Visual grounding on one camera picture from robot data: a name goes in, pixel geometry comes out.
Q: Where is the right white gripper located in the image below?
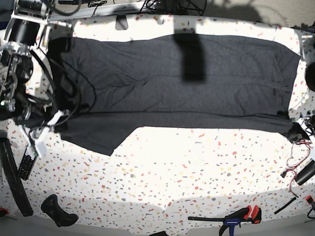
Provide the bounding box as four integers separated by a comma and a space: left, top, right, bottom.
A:
19, 110, 69, 157

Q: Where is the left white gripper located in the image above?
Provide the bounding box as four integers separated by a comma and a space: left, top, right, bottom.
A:
290, 114, 315, 138

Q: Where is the dark grey T-shirt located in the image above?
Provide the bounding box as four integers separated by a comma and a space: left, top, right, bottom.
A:
47, 34, 300, 155

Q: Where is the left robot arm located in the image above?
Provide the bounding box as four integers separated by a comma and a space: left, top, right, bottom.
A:
289, 26, 315, 123

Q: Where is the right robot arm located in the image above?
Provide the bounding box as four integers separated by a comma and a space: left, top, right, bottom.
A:
0, 0, 82, 158

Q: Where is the black remote control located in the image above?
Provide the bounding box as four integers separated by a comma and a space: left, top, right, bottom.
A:
18, 145, 37, 180

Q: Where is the black cylinder tube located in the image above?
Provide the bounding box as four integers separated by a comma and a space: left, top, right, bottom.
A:
295, 160, 315, 186

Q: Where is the long black foam tube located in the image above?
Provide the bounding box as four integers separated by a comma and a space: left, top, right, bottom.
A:
0, 130, 33, 217

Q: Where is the black game controller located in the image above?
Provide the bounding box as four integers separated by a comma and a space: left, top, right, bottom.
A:
41, 194, 79, 227

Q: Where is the small red black connector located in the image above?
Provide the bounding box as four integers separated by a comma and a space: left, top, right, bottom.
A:
306, 195, 314, 204

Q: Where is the thin black stick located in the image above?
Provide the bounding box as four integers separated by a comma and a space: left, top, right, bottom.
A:
274, 197, 297, 214

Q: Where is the black blue bar clamp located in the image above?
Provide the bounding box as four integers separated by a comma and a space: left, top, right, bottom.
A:
188, 205, 262, 236

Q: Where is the grey monitor stand base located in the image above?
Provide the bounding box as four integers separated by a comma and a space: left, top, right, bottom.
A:
115, 15, 128, 30

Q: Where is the red and black wire bundle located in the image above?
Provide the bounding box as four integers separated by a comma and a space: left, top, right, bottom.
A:
280, 139, 315, 197

